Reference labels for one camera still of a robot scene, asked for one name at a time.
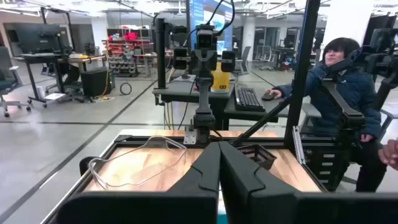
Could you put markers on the monitor with blue screen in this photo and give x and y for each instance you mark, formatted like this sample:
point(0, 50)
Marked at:
point(199, 15)

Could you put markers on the clear plastic tray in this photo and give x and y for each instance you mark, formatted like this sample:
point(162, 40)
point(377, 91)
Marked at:
point(140, 165)

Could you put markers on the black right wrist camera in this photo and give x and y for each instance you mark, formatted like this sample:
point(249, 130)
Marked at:
point(205, 39)

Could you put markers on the grey side desk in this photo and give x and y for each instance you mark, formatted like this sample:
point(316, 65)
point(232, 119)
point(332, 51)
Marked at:
point(174, 90)

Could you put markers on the black framed wooden desk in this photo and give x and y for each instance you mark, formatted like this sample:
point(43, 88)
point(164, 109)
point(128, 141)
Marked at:
point(40, 57)

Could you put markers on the black monitor pole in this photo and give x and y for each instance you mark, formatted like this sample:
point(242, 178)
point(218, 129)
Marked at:
point(160, 53)

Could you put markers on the black equipment box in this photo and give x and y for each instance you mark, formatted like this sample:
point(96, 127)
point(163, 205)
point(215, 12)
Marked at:
point(96, 82)

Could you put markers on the black backlit keyboard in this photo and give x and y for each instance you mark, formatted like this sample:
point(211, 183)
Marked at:
point(248, 99)

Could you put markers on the black computer mouse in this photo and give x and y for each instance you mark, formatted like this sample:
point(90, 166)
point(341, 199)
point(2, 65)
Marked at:
point(268, 96)

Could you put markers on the black monitor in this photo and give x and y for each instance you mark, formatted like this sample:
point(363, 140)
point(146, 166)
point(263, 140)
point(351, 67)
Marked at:
point(38, 37)

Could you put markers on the person's hand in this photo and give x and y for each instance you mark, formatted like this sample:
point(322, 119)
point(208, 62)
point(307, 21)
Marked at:
point(390, 154)

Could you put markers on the person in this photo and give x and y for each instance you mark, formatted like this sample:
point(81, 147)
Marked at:
point(351, 90)

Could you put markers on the yellow container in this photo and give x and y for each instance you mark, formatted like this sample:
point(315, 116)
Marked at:
point(220, 77)

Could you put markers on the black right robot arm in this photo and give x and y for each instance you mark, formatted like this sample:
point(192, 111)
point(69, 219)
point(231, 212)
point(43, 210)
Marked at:
point(203, 93)

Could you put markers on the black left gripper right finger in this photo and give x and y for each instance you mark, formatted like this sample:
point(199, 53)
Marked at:
point(264, 202)

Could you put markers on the silver aluminium bar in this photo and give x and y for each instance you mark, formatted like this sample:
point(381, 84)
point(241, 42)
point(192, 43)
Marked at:
point(297, 144)

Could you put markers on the black aluminium frame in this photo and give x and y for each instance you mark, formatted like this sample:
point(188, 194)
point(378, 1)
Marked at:
point(303, 62)

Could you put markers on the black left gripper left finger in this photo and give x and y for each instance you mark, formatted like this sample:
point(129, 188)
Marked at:
point(186, 205)

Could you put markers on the red storage rack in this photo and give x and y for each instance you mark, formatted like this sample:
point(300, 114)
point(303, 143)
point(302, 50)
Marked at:
point(124, 53)

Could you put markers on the grey office chair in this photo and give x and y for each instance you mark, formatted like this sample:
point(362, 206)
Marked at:
point(245, 59)
point(7, 77)

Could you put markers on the blue plastic bin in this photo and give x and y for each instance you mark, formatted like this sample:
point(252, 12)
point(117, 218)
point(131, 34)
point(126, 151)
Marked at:
point(222, 219)

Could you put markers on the black mesh basket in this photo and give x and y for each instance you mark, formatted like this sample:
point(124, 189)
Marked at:
point(258, 154)

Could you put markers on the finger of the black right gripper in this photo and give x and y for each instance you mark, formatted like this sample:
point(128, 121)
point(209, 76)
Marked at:
point(180, 58)
point(228, 61)

